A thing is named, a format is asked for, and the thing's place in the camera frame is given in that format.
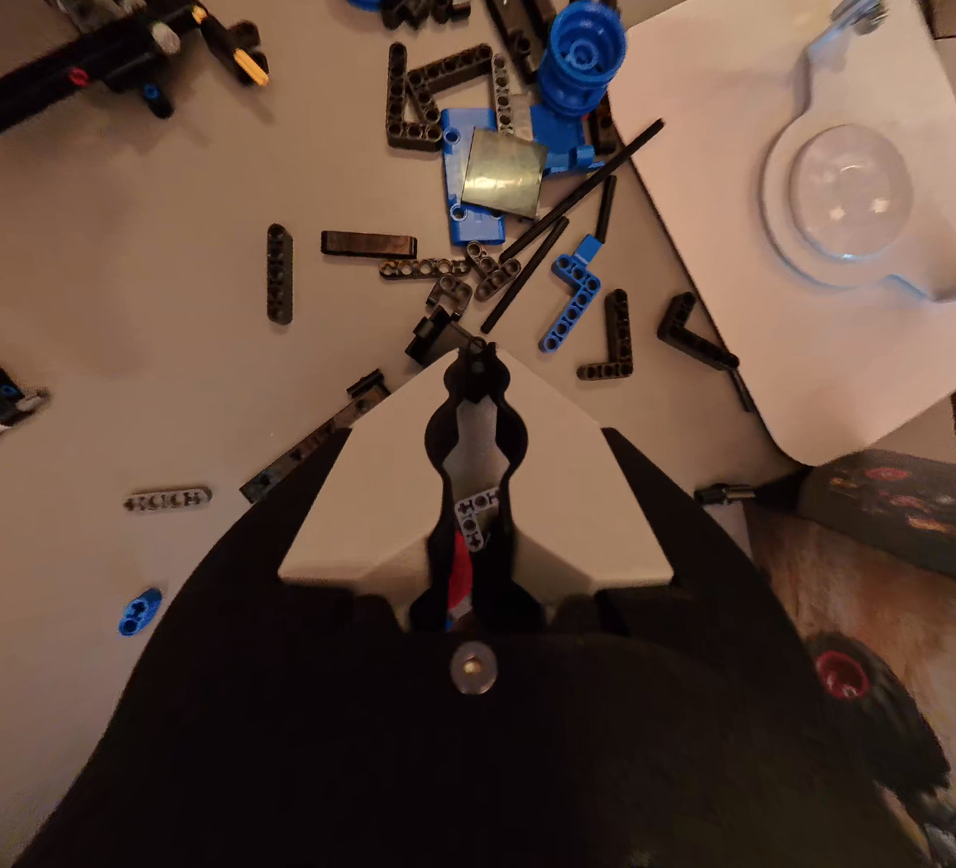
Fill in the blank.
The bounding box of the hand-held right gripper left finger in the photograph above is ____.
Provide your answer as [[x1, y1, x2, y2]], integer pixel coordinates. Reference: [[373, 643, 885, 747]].
[[278, 350, 468, 633]]

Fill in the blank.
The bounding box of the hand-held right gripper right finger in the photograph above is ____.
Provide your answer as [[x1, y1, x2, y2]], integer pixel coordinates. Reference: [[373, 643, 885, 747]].
[[471, 347, 676, 633]]

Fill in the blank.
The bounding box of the black connector with blue pin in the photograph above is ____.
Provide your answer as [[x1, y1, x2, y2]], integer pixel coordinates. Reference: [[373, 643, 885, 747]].
[[0, 366, 34, 430]]

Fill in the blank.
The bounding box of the small brick assembly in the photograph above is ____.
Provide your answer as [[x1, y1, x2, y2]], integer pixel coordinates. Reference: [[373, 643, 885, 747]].
[[0, 0, 210, 134]]

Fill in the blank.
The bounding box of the grey desk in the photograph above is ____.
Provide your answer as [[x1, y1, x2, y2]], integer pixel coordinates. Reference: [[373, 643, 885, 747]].
[[0, 0, 956, 868]]

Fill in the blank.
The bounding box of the grey cross connector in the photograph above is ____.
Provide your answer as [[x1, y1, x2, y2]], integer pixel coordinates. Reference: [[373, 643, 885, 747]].
[[453, 486, 501, 554]]

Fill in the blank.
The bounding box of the red wheel rim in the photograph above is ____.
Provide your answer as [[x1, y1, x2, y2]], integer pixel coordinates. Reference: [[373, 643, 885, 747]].
[[445, 526, 477, 624]]

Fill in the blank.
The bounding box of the black angled beam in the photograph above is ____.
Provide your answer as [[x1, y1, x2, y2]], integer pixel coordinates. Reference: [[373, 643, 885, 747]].
[[656, 290, 742, 373], [575, 287, 636, 383]]

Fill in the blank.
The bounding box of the grey thin beam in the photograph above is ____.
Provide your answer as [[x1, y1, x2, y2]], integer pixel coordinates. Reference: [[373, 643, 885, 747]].
[[121, 484, 215, 515]]

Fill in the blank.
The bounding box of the blue angled beam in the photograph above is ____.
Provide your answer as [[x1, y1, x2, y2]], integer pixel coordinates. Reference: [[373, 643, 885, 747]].
[[536, 251, 603, 355]]

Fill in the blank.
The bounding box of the black bent connector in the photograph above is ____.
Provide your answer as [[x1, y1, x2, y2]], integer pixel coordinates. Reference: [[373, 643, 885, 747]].
[[424, 274, 475, 321]]

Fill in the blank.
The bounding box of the medium black axle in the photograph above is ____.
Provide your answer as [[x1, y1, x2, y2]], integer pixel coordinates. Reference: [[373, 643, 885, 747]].
[[478, 215, 572, 336]]

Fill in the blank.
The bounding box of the black five-hole beam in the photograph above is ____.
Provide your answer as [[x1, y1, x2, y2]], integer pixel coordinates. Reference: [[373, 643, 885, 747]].
[[265, 222, 296, 327]]

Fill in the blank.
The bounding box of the black thin beam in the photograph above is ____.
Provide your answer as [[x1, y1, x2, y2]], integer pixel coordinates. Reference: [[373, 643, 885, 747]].
[[377, 255, 473, 282]]

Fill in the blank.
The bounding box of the black three-hole connector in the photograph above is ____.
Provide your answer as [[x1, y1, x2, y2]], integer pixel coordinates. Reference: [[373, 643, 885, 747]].
[[464, 239, 524, 304]]

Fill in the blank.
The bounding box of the black flat plate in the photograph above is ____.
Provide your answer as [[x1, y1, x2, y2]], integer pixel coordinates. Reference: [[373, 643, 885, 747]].
[[320, 229, 419, 260]]

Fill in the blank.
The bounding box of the toy truck set box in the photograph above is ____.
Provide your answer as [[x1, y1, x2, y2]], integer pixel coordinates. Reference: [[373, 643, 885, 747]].
[[745, 447, 956, 868]]

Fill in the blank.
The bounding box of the short black axle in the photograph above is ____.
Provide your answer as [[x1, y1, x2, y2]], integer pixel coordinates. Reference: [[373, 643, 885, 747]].
[[594, 173, 620, 247]]

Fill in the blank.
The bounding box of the long black axle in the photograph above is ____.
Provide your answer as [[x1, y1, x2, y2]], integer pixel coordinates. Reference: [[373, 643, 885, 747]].
[[497, 118, 667, 265]]

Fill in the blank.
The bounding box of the white book stand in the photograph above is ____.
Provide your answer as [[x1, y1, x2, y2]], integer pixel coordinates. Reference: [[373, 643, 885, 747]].
[[607, 0, 956, 469]]

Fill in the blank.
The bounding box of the blue flat panel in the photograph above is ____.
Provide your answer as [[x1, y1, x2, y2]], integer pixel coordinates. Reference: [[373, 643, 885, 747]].
[[439, 106, 510, 248]]

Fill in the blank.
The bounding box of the blue fender piece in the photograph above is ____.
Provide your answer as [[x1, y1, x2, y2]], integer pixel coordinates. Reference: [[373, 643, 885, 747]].
[[529, 105, 607, 176]]

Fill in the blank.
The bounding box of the grey long holed beam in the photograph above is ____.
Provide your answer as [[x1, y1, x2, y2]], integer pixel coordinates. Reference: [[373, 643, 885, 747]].
[[490, 52, 536, 142]]

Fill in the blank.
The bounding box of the black piece with yellow axle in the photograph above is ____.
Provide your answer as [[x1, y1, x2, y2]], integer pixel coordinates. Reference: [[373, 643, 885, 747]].
[[200, 18, 271, 90]]

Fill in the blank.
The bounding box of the black open frame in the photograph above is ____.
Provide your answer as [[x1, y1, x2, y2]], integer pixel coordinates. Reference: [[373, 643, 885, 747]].
[[383, 41, 495, 155]]

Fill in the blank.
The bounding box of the black rectangular frame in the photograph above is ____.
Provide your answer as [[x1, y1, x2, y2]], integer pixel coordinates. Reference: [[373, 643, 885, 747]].
[[473, 0, 559, 86]]

